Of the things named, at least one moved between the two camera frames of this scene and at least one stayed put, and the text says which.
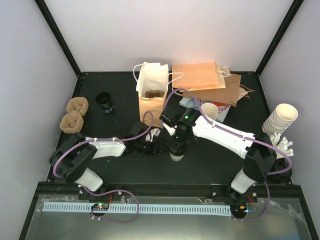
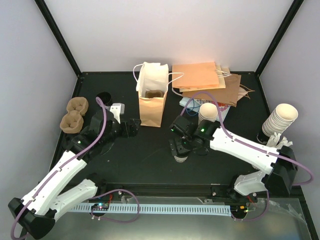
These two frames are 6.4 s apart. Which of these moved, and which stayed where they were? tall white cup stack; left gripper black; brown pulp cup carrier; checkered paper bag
Moved: left gripper black
Stayed: tall white cup stack; checkered paper bag; brown pulp cup carrier
